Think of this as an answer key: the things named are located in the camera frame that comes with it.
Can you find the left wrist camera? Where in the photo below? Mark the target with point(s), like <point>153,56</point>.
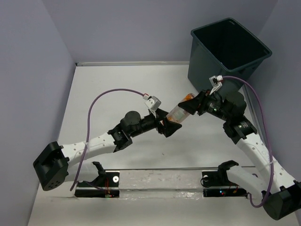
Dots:
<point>152,103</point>

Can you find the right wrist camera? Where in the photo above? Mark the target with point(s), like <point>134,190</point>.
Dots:
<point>216,82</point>

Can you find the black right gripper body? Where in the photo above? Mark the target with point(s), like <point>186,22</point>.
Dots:
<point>214,108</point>

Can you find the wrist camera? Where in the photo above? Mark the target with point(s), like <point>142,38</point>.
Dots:
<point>216,82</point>
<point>152,103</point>

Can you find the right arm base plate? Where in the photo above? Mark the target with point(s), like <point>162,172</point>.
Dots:
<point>214,187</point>

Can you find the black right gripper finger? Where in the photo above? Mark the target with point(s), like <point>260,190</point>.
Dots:
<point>191,106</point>
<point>201,97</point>

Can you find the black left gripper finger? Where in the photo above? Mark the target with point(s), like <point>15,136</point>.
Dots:
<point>170,127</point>
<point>160,114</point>

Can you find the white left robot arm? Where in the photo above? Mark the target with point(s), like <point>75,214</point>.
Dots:
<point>56,162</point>

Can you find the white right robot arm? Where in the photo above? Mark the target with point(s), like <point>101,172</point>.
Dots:
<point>280,191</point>

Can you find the orange label bottle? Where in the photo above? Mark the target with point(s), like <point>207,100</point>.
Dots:
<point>179,113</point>

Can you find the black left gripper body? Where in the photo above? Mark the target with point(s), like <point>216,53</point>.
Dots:
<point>147,123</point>

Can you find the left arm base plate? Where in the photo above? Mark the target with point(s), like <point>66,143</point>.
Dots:
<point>104,186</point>

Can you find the dark green plastic bin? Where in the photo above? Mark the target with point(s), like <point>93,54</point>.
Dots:
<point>224,48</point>

